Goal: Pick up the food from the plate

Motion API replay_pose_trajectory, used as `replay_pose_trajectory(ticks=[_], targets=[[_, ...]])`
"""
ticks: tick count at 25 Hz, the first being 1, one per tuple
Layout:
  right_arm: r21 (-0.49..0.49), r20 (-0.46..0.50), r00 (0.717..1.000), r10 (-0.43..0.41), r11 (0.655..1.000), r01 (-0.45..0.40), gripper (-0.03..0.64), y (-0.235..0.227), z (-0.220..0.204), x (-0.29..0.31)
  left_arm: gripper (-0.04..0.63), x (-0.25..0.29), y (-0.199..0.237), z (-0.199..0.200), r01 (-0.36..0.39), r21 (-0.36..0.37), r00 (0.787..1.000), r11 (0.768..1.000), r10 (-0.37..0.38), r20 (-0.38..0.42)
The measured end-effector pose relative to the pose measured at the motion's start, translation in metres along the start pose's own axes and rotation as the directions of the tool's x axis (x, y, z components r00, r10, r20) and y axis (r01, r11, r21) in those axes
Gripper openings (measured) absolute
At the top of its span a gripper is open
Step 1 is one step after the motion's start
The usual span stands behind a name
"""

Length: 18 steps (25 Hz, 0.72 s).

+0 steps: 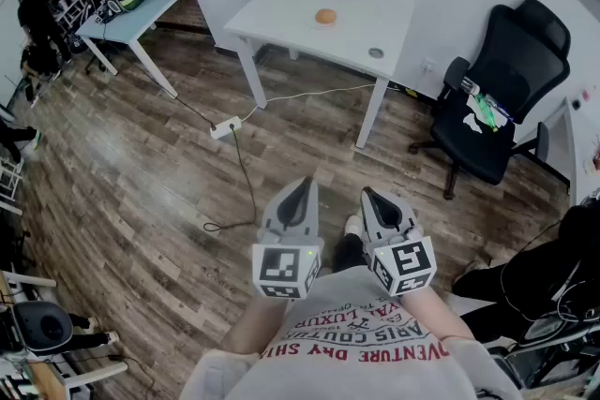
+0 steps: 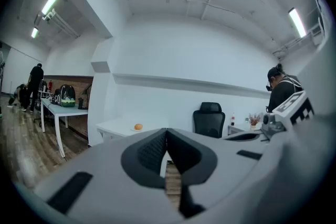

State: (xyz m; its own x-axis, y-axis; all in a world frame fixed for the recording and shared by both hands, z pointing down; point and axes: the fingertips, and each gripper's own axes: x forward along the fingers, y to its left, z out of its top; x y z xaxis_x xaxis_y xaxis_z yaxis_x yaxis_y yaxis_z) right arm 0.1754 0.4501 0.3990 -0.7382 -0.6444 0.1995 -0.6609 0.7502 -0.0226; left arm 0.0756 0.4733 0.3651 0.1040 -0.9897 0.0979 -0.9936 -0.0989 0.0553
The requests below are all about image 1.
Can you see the orange round object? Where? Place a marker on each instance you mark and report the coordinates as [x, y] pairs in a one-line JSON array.
[[325, 16]]

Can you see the person's grey printed shirt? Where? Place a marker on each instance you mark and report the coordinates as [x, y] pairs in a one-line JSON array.
[[356, 342]]

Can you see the person's black trouser leg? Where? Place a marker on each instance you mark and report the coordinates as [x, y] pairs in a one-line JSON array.
[[349, 253]]

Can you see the person's left forearm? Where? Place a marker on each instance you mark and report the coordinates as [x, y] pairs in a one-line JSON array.
[[253, 323]]

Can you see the black mesh office chair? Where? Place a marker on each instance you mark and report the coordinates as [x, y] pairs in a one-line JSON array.
[[520, 56]]

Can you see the grey round chair back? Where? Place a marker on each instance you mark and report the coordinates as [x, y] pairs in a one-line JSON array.
[[44, 325]]

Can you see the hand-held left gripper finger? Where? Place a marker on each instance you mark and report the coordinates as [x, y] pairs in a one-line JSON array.
[[274, 217], [315, 215]]

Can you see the clear plastic bottle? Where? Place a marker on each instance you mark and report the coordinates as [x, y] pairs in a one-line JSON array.
[[470, 85]]

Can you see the person's right forearm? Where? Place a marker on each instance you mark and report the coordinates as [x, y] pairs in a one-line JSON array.
[[436, 314]]

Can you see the round grey table grommet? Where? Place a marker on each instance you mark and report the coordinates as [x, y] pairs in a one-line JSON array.
[[376, 53]]

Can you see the white chair frame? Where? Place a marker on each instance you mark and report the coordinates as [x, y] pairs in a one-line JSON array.
[[89, 374]]

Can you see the white power strip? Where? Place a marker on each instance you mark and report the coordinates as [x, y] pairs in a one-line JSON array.
[[226, 128]]

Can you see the small black white device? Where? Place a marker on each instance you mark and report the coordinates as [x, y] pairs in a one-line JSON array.
[[104, 11]]

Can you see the blue pen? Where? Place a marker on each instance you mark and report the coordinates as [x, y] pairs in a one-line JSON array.
[[500, 108]]

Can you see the white stool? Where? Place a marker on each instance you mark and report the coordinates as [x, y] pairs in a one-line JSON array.
[[9, 182]]

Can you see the grey black swivel chair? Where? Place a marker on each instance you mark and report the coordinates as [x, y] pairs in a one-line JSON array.
[[548, 342]]

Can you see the person's white shoe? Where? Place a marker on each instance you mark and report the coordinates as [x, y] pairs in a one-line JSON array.
[[354, 225]]

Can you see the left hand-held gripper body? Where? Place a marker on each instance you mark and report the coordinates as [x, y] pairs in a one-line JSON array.
[[281, 267]]

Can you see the white table with round grommet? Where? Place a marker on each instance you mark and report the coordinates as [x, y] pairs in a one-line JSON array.
[[281, 14]]

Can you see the white side desk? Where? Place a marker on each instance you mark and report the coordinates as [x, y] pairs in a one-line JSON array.
[[583, 140]]

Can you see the black chair base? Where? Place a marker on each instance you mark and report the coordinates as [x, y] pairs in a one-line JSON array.
[[98, 56]]

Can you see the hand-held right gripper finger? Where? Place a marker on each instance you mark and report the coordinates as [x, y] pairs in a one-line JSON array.
[[407, 217], [369, 220]]

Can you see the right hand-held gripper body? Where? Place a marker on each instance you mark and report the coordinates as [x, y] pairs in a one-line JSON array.
[[408, 262]]

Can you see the white crumpled paper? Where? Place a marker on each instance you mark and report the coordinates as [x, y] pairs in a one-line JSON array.
[[472, 122]]

